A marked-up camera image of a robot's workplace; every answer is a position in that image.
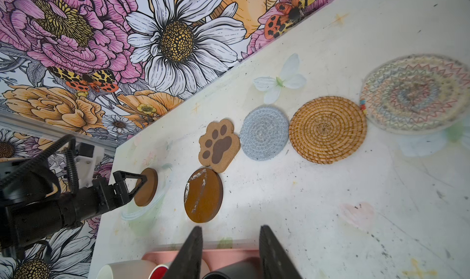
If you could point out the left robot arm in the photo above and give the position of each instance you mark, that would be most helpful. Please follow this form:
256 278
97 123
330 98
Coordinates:
31 180

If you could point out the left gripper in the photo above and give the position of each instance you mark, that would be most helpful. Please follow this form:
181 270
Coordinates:
73 209

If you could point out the multicolour woven round coaster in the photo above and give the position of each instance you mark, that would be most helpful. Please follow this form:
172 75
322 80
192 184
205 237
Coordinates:
416 94

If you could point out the red inside white mug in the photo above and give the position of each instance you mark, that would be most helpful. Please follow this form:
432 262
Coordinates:
160 270

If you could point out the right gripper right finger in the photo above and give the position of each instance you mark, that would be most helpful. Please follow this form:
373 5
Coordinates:
275 263

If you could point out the black mug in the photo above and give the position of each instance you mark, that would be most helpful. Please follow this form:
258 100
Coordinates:
247 269

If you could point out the white mug off tray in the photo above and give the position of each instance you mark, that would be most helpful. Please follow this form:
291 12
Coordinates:
137 269

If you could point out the paw shaped cork coaster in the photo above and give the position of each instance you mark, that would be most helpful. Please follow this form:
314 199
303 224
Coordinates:
219 145

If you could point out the glossy brown round coaster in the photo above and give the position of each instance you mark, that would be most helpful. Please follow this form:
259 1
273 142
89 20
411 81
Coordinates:
203 195

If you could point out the dark brown round coaster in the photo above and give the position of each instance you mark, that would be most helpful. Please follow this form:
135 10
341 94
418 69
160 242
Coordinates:
146 193

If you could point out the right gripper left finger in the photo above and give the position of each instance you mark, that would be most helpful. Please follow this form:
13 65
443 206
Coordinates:
187 264

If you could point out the pink tray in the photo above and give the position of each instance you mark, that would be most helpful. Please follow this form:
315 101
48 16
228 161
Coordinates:
214 258

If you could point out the rattan woven round coaster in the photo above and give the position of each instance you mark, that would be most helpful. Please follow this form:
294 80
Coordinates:
327 129

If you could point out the grey woven round coaster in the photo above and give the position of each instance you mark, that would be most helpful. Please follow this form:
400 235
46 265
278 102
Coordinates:
264 133

